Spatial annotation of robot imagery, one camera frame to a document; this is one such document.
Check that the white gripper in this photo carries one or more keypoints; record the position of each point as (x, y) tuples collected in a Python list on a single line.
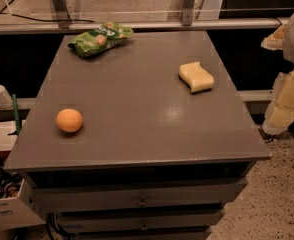
[(280, 114)]

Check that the yellow sponge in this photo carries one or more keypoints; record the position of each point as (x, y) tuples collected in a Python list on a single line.
[(196, 77)]

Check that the grey drawer cabinet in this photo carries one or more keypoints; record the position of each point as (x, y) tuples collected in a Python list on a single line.
[(152, 160)]

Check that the green snack bag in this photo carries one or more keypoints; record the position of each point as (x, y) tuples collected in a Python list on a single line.
[(99, 39)]

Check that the orange ball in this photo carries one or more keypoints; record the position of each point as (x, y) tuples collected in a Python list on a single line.
[(69, 120)]

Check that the green stick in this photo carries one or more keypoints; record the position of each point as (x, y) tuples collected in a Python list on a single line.
[(16, 116)]

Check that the white cardboard box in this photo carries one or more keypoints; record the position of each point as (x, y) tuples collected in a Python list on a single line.
[(18, 210)]

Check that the metal rail frame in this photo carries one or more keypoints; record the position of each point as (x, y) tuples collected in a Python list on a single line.
[(73, 16)]

